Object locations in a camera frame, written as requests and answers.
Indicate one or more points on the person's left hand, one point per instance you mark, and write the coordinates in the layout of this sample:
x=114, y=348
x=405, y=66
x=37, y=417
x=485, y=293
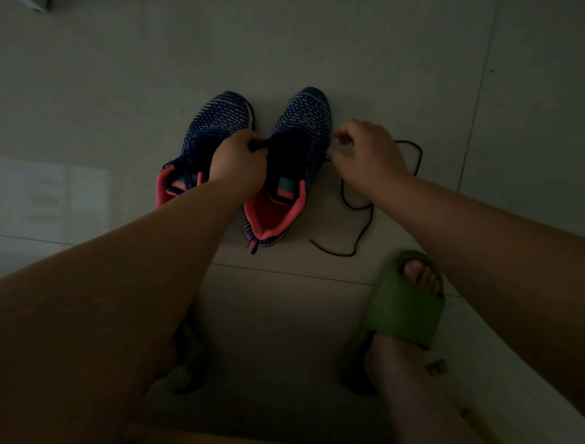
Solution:
x=237, y=167

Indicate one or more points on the person's right hand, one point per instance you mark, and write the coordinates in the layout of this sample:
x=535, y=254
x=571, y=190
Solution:
x=375, y=160

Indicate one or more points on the blue knit sneaker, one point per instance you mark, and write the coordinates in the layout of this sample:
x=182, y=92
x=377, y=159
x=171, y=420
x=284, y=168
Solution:
x=215, y=119
x=306, y=114

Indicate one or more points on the person's right forearm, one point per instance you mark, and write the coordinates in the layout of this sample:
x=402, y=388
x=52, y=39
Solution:
x=502, y=274

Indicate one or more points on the person's left forearm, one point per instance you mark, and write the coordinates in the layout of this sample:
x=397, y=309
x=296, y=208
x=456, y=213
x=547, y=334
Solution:
x=100, y=320

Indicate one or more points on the person's right leg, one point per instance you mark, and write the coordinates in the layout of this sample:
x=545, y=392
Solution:
x=402, y=389

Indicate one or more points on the green foam slipper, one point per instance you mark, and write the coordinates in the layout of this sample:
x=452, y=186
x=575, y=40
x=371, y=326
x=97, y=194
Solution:
x=185, y=370
x=402, y=311

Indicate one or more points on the white metal shoe rack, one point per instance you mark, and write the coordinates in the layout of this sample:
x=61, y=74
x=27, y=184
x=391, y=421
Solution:
x=36, y=4

